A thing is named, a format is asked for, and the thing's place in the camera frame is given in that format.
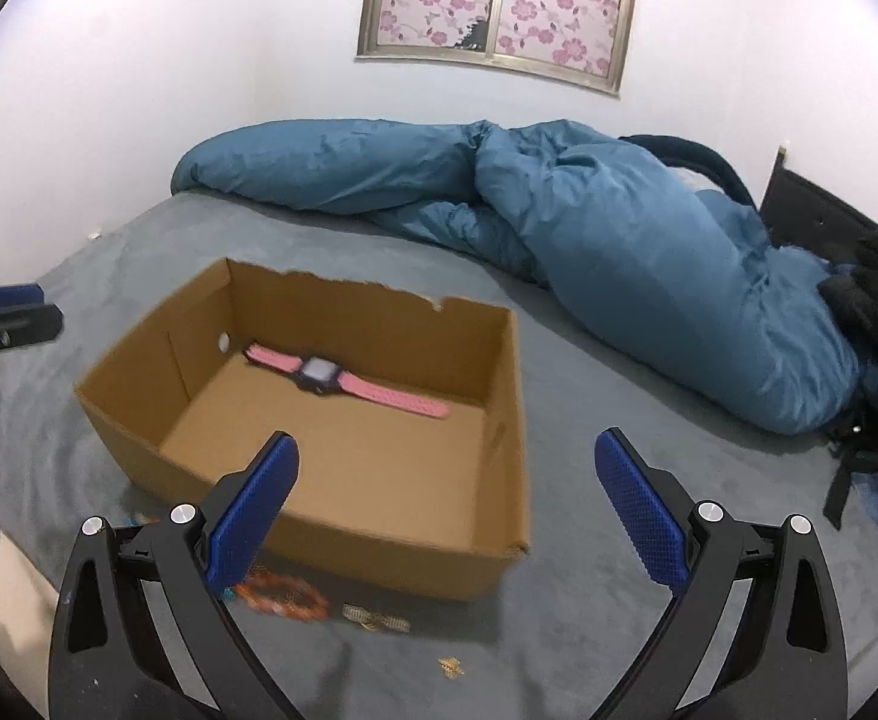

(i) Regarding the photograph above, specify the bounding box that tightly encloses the blue duvet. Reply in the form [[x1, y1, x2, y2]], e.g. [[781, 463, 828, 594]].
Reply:
[[170, 119, 860, 436]]

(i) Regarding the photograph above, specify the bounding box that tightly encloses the grey bed sheet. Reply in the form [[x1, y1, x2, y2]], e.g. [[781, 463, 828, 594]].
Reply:
[[0, 192, 860, 718]]

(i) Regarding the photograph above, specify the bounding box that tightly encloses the black headboard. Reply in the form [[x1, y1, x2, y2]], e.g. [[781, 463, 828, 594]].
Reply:
[[759, 146, 878, 259]]

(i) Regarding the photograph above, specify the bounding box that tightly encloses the black jacket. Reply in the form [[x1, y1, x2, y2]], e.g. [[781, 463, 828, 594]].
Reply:
[[816, 219, 878, 533]]

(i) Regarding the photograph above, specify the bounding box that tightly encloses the floral window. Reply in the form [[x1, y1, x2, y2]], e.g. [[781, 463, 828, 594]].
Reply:
[[357, 0, 634, 96]]

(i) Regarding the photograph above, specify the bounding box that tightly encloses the brown cardboard box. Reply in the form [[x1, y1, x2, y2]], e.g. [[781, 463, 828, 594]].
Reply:
[[76, 259, 530, 600]]

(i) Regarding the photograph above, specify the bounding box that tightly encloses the pink strap smartwatch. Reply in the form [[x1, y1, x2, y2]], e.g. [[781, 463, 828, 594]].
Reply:
[[244, 343, 450, 419]]

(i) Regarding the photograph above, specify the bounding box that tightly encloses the orange bead bracelet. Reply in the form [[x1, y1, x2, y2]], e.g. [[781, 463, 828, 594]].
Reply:
[[229, 564, 333, 625]]

